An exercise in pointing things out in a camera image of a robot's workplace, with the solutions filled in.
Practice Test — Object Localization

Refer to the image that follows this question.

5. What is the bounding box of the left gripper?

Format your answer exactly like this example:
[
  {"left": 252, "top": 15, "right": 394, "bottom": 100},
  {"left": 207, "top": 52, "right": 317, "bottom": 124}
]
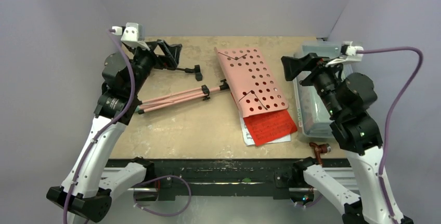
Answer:
[{"left": 127, "top": 38, "right": 180, "bottom": 95}]

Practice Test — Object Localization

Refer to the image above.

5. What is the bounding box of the pink music stand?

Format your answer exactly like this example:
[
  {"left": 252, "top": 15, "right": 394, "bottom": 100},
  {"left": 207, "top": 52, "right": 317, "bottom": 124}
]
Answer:
[{"left": 136, "top": 48, "right": 289, "bottom": 117}]

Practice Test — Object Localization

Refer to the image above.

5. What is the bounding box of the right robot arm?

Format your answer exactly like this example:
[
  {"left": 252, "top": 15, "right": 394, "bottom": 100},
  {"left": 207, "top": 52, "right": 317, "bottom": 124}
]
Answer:
[{"left": 281, "top": 53, "right": 412, "bottom": 223}]

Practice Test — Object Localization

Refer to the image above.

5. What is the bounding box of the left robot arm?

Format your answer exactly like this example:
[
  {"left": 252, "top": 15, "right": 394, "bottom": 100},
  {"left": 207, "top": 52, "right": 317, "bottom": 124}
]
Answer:
[{"left": 46, "top": 39, "right": 182, "bottom": 223}]

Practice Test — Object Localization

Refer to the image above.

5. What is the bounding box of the black microphone desk stand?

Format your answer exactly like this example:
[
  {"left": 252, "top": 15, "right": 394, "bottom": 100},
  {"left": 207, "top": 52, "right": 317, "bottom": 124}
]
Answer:
[{"left": 166, "top": 64, "right": 203, "bottom": 82}]

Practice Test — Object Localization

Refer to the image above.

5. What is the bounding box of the clear plastic storage box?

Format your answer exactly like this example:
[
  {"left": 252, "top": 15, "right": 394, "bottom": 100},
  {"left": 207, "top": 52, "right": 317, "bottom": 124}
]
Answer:
[{"left": 293, "top": 41, "right": 342, "bottom": 138}]

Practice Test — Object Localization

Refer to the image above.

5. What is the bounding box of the red sheet music page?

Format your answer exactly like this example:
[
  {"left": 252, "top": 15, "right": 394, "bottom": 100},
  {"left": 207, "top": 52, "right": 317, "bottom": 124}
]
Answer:
[{"left": 241, "top": 109, "right": 297, "bottom": 147}]

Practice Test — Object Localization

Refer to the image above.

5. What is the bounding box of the copper clamp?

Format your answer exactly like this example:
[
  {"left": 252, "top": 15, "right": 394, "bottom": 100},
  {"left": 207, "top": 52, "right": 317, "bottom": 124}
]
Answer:
[{"left": 309, "top": 142, "right": 331, "bottom": 166}]

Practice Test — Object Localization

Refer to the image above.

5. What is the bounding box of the white sheet music page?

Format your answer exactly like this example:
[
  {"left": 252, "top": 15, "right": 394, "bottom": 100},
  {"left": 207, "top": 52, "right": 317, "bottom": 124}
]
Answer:
[{"left": 239, "top": 116, "right": 291, "bottom": 146}]

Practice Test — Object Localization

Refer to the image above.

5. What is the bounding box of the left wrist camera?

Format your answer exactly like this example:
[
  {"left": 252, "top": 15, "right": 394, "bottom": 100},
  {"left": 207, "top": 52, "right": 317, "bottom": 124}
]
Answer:
[{"left": 110, "top": 22, "right": 144, "bottom": 42}]

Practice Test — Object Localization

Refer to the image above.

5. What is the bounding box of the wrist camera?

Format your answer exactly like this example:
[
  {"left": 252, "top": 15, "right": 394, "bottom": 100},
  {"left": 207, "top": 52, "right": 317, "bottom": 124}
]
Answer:
[
  {"left": 110, "top": 22, "right": 144, "bottom": 42},
  {"left": 339, "top": 41, "right": 364, "bottom": 65}
]

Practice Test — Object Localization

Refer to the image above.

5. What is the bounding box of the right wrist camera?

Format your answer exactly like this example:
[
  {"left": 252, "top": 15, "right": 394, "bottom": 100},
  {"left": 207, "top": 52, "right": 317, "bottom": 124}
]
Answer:
[{"left": 339, "top": 41, "right": 364, "bottom": 65}]

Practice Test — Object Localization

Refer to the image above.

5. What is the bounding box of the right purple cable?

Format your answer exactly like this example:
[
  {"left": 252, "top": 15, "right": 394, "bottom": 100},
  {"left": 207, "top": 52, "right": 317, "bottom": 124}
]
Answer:
[{"left": 356, "top": 47, "right": 424, "bottom": 224}]

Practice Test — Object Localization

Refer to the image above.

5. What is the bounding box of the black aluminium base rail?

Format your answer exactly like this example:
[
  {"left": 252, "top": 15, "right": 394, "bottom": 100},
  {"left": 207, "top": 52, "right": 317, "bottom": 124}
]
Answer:
[{"left": 100, "top": 159, "right": 361, "bottom": 203}]

